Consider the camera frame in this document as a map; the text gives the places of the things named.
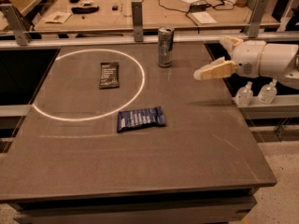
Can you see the middle metal bracket post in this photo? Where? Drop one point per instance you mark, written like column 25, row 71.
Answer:
column 137, row 20

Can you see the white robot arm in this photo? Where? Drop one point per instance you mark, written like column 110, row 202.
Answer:
column 280, row 62

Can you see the metal bracket post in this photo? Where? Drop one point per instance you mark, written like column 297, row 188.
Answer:
column 17, row 23
column 252, row 29
column 137, row 20

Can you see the black power adapter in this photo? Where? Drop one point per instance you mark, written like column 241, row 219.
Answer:
column 198, row 7

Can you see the white ring marking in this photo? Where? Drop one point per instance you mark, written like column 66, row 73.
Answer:
column 71, row 90

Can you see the wooden background desk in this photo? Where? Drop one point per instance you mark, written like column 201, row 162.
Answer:
column 156, row 13

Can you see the white paper sheet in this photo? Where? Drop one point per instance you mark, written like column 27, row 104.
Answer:
column 203, row 17

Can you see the silver blue redbull can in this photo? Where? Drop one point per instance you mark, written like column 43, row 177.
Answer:
column 165, row 46

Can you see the black device on desk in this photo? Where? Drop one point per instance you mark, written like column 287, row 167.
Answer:
column 85, row 10

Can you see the black rxbar chocolate wrapper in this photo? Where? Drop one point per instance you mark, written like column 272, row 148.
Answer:
column 109, row 77

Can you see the white paper card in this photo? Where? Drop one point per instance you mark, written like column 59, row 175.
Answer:
column 57, row 17

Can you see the left metal bracket post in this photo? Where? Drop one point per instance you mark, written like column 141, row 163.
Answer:
column 17, row 23

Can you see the blue rxbar wrapper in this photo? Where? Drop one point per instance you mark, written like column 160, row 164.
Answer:
column 140, row 118

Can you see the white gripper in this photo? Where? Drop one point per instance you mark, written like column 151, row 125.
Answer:
column 249, row 59

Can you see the right metal bracket post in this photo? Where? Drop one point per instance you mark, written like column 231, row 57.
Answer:
column 252, row 29

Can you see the small black object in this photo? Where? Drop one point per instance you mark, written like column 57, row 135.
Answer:
column 115, row 7

